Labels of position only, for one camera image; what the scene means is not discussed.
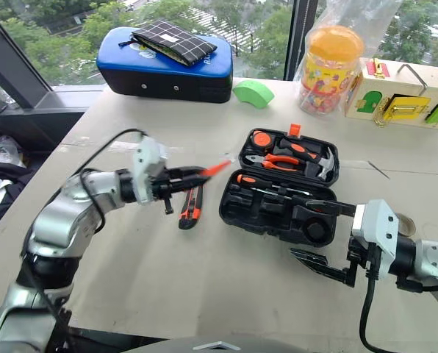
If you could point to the dark and white clothing pile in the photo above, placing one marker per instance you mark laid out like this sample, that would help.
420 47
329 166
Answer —
0 191

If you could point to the green foam arch block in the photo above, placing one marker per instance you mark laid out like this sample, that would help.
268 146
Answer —
254 93

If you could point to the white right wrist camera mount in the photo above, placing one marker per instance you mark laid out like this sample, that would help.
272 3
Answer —
378 228

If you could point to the wooden lock puzzle box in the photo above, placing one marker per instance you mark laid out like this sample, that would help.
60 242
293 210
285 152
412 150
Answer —
399 106

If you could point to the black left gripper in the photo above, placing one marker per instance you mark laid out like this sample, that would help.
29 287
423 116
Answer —
162 187

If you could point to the crumpled clear plastic bag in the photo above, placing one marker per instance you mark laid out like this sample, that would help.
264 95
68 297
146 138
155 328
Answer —
2 149

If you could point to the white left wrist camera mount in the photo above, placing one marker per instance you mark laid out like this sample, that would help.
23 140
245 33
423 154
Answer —
145 173

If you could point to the orange black tape measure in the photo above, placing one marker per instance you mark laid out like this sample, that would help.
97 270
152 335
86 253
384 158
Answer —
262 139

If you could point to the black plastic tool case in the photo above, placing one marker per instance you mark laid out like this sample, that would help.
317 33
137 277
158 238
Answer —
263 217

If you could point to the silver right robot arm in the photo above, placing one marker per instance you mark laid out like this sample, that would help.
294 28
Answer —
434 257

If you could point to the dark vertical window post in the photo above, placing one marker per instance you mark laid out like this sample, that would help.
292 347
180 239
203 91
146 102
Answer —
300 36

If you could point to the plastic jar with orange lid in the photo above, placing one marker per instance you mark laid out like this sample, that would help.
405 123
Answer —
329 73

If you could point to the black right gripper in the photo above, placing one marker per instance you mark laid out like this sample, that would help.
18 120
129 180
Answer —
356 259

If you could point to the black checked fabric pouch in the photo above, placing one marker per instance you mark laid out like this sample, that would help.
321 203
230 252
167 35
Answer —
171 40

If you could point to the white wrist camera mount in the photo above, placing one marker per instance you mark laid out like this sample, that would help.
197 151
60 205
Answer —
145 173
378 228

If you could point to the orange black utility knife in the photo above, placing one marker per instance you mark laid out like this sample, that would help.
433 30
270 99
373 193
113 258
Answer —
191 209

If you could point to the dark diagonal window beam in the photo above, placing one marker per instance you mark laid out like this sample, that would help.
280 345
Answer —
17 62

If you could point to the black orange claw hammer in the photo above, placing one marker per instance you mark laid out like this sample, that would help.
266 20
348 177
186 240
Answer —
298 149

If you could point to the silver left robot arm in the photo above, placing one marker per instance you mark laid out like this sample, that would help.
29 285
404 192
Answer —
57 217

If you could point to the brown tape roll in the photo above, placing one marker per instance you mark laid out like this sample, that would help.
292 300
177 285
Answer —
408 226

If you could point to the small orange screwdriver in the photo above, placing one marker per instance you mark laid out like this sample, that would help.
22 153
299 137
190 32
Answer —
217 168

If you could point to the blue and black case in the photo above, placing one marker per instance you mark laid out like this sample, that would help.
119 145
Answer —
167 79

